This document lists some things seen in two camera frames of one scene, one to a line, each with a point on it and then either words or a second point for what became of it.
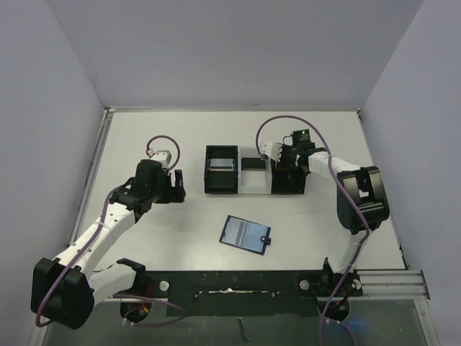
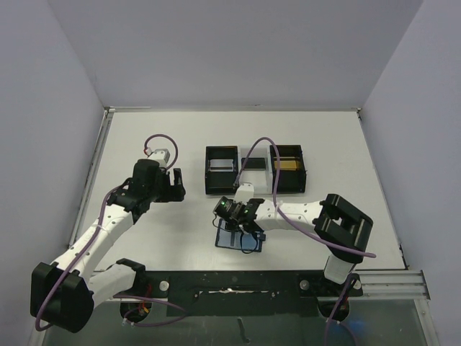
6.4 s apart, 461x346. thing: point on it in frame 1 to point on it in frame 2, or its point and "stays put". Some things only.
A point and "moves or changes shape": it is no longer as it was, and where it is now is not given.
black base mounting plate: (249, 293) stays put
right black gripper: (288, 158) to (233, 220)
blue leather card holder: (246, 235) moves or changes shape
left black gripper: (172, 189) stays put
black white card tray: (243, 169) stays put
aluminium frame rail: (392, 285) stays put
